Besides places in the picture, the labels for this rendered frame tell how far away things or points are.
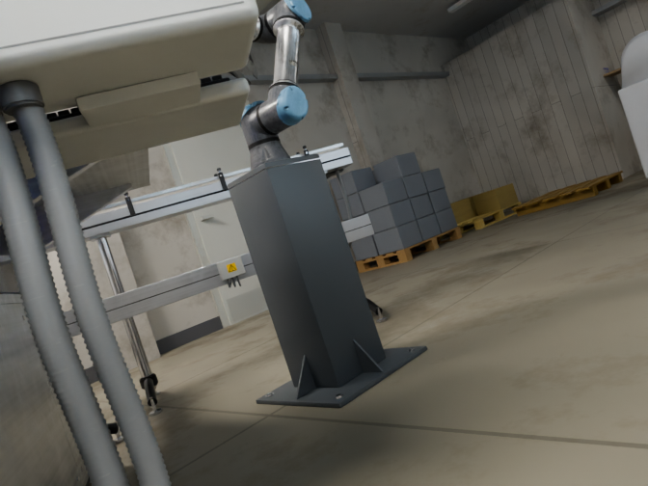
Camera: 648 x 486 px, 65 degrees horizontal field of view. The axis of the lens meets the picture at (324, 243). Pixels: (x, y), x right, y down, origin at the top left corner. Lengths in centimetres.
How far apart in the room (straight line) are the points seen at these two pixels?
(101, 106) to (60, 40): 14
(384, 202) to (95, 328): 473
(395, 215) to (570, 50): 379
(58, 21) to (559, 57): 759
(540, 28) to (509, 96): 98
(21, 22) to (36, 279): 31
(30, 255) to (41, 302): 6
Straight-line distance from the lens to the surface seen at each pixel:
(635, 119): 583
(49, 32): 73
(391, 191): 535
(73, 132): 91
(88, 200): 175
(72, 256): 71
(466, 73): 865
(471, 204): 718
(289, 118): 172
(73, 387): 71
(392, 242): 534
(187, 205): 258
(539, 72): 814
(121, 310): 257
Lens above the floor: 49
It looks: level
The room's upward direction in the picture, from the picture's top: 18 degrees counter-clockwise
